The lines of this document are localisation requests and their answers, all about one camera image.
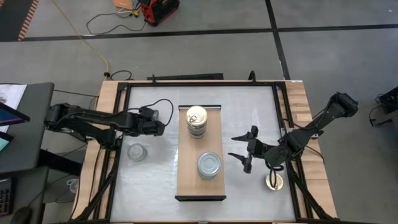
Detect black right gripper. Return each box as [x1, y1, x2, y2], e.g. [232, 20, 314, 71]
[227, 125, 268, 174]

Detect silver can green white label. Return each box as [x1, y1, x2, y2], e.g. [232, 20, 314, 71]
[197, 151, 222, 180]
[127, 142, 147, 162]

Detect wooden shelf black legs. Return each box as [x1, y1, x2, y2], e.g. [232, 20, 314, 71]
[175, 105, 227, 203]

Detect white glossy table sheet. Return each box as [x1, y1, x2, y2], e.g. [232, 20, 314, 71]
[110, 85, 297, 222]

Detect black flat panel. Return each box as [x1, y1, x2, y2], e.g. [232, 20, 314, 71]
[147, 73, 224, 82]

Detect clear plastic cup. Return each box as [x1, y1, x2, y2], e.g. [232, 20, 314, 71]
[66, 177, 80, 194]

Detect black desk base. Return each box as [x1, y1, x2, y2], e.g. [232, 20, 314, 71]
[37, 148, 82, 177]

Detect red and black case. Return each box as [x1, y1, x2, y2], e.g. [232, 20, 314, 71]
[139, 0, 180, 27]

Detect grey desk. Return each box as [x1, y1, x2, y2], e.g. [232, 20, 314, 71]
[0, 82, 56, 224]

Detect orange box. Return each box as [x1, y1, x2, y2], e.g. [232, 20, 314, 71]
[112, 0, 141, 11]

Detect blue screen monitor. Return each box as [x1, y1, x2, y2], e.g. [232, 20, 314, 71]
[0, 101, 31, 128]

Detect white paper sheet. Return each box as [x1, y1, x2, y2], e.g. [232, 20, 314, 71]
[0, 83, 27, 134]

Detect small dark tablet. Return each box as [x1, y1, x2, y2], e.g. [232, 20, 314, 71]
[0, 131, 15, 153]

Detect black computer mouse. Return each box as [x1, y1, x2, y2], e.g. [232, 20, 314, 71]
[11, 207, 34, 224]

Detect black keyboard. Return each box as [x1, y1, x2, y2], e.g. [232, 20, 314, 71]
[0, 177, 14, 218]

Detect black mat orange striped edge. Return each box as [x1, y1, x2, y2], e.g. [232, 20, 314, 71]
[0, 0, 40, 42]

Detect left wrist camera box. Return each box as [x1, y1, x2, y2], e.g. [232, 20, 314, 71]
[139, 106, 160, 121]

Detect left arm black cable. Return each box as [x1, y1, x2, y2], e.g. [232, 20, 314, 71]
[123, 98, 175, 127]

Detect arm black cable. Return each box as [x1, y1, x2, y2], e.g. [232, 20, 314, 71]
[123, 98, 175, 127]
[267, 118, 326, 190]

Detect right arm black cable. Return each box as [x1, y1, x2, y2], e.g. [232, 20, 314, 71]
[267, 118, 326, 190]

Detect black metal table frame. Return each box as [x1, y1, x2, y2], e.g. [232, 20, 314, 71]
[72, 79, 340, 224]

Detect black cable loop with plug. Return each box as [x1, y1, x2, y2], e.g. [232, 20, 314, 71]
[104, 69, 134, 82]

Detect yellow cable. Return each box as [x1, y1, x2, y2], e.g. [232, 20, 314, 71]
[51, 0, 110, 73]

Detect black floor cable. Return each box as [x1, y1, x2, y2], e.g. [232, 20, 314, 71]
[85, 11, 147, 35]

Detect black equipment with cables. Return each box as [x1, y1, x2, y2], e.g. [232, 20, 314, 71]
[368, 86, 398, 128]

